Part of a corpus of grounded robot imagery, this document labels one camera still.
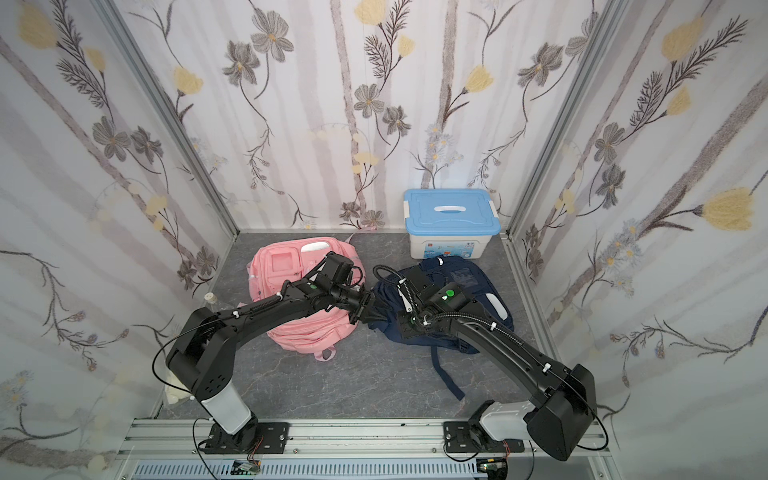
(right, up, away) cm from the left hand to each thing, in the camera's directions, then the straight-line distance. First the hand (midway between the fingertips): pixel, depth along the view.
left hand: (393, 309), depth 77 cm
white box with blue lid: (+20, +26, +24) cm, 41 cm away
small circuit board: (-36, -37, -7) cm, 52 cm away
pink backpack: (-35, +12, +26) cm, 46 cm away
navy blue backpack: (+13, -9, +3) cm, 16 cm away
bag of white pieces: (-58, -22, +1) cm, 62 cm away
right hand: (+4, -4, -2) cm, 6 cm away
